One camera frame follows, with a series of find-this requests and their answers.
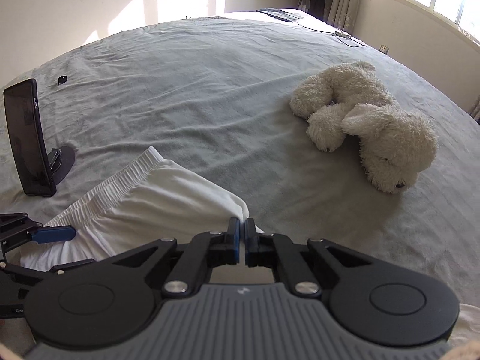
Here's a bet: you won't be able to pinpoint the white cotton pants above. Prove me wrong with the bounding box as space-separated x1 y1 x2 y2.
19 147 250 272

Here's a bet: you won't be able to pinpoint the black smartphone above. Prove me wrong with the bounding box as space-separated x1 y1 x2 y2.
3 78 56 197

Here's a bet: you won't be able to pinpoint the small black object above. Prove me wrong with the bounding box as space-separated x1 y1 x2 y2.
58 76 68 86

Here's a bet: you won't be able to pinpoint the grey bed sheet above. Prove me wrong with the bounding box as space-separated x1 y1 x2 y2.
0 9 480 353

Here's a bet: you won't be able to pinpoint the white plush dog toy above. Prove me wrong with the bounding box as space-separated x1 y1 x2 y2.
289 61 438 194

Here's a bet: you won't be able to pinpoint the dark flat item on bed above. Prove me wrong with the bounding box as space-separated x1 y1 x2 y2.
257 7 303 23

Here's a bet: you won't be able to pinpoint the grey patterned curtain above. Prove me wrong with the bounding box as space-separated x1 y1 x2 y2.
329 0 370 34

